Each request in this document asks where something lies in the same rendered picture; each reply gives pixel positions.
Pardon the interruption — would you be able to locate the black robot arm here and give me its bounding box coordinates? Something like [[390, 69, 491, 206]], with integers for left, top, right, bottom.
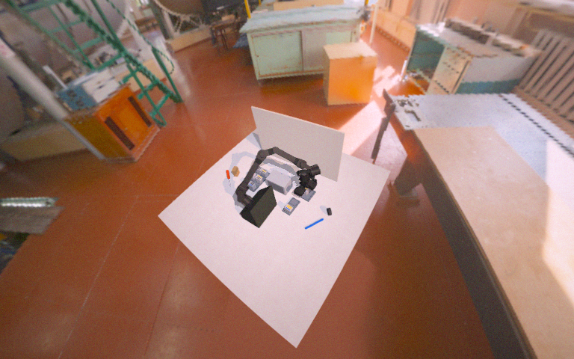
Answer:
[[235, 147, 321, 209]]

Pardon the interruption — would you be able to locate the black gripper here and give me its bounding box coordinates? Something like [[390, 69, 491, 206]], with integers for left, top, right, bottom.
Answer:
[[294, 175, 315, 196]]

